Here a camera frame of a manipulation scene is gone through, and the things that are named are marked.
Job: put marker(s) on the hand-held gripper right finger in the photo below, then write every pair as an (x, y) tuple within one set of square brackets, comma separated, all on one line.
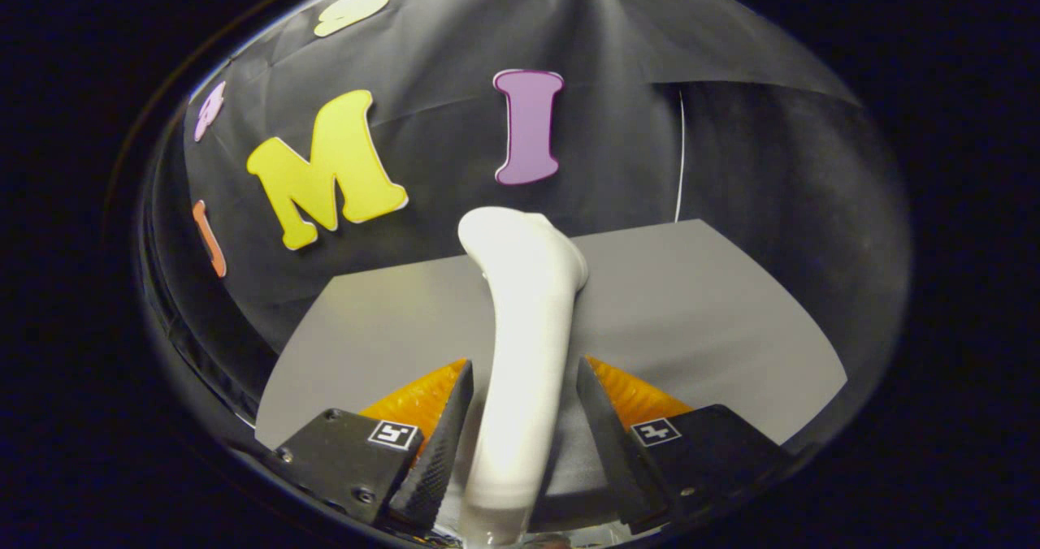
[(609, 443)]

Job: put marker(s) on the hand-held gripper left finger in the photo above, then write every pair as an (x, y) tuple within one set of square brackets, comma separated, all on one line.
[(443, 451)]

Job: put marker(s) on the white garment steamer head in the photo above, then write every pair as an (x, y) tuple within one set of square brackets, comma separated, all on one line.
[(524, 354)]

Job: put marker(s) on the grey cabinet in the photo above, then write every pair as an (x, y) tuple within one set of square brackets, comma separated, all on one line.
[(691, 313)]

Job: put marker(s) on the black backdrop cloth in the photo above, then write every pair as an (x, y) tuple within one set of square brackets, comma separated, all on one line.
[(731, 151)]

